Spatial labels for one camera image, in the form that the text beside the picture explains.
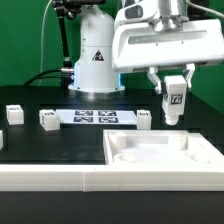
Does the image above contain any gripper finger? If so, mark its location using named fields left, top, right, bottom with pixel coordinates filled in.
left=183, top=63, right=195, bottom=89
left=147, top=67, right=162, bottom=94

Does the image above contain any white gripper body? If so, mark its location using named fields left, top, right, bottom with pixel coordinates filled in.
left=112, top=2, right=224, bottom=73

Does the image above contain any white square tabletop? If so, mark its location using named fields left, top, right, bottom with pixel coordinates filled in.
left=103, top=130, right=224, bottom=166

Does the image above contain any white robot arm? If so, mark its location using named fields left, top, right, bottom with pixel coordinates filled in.
left=72, top=0, right=224, bottom=93

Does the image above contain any white marker tag sheet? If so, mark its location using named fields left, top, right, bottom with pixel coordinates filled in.
left=56, top=109, right=137, bottom=125

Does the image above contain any black camera stand pole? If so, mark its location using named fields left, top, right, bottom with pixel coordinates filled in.
left=51, top=0, right=108, bottom=88

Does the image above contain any grey hanging cable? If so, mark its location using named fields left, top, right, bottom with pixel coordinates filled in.
left=38, top=0, right=54, bottom=87

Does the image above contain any black base cable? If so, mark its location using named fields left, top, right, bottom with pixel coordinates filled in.
left=22, top=68, right=75, bottom=88

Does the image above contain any white front fence wall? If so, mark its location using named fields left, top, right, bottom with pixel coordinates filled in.
left=0, top=165, right=224, bottom=192

